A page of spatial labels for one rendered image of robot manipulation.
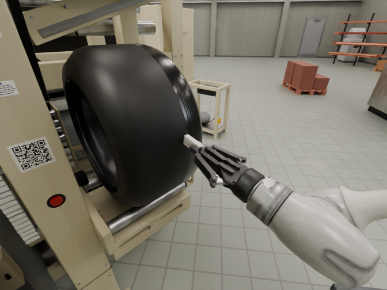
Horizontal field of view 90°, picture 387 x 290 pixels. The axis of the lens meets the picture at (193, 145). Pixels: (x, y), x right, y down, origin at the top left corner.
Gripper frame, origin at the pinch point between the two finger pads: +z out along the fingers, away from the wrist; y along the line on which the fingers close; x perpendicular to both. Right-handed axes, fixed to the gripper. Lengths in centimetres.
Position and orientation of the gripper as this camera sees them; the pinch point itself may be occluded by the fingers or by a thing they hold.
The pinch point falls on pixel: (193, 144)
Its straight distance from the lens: 53.6
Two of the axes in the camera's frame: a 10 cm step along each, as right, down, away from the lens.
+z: -6.8, -5.0, 5.4
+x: -1.1, 8.0, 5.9
